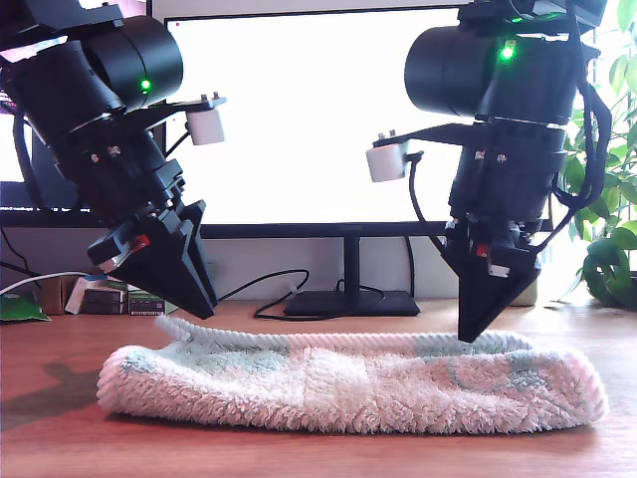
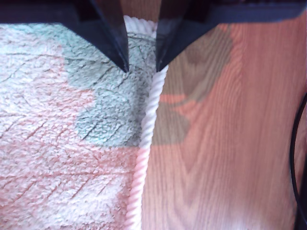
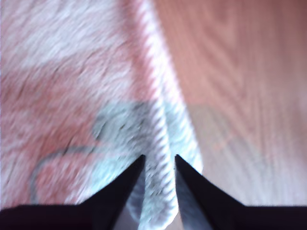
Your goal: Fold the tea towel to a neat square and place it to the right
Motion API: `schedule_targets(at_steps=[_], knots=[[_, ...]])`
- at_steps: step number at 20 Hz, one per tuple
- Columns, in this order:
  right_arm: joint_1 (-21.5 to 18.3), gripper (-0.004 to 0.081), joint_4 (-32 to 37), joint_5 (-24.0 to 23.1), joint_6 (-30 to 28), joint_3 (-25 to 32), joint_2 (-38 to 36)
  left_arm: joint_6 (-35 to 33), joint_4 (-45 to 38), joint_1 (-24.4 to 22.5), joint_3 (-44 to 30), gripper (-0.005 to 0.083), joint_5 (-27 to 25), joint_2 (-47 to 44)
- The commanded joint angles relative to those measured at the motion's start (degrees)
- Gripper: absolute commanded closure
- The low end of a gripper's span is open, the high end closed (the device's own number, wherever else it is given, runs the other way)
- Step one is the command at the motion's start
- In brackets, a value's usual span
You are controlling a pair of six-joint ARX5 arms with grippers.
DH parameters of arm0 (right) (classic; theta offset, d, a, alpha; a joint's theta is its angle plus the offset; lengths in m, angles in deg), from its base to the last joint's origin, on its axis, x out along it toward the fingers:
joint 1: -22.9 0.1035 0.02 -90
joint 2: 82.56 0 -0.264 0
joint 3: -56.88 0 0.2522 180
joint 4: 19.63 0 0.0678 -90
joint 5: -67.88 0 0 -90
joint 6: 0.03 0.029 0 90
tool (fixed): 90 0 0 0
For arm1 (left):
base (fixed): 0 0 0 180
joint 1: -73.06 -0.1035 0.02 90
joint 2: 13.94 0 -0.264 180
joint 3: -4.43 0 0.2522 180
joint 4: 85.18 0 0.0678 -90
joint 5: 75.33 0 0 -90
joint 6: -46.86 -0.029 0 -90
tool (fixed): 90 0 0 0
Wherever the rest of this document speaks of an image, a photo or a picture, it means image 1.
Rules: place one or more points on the fluffy white mint tea towel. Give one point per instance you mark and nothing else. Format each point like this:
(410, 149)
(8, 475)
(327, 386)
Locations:
(323, 388)

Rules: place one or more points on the large black monitor with stand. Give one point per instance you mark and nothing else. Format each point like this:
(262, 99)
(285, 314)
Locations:
(298, 124)

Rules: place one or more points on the white box with green label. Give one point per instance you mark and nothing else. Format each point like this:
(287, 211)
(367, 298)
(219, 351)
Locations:
(144, 305)

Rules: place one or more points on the brown cardboard box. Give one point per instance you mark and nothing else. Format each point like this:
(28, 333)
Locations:
(52, 296)

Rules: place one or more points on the green leafy houseplant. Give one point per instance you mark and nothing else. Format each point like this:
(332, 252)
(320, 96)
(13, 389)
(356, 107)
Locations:
(612, 269)

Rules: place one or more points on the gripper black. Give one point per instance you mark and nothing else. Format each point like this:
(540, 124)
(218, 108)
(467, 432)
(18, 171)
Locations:
(512, 189)
(119, 174)

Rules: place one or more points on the small dark brown box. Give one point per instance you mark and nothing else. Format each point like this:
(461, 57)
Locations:
(104, 309)
(104, 297)

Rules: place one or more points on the amber jar with pale base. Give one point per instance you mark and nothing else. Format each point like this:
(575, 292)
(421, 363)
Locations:
(527, 296)

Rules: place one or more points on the green plastic bag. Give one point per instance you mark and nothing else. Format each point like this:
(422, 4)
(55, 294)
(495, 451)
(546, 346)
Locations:
(20, 309)

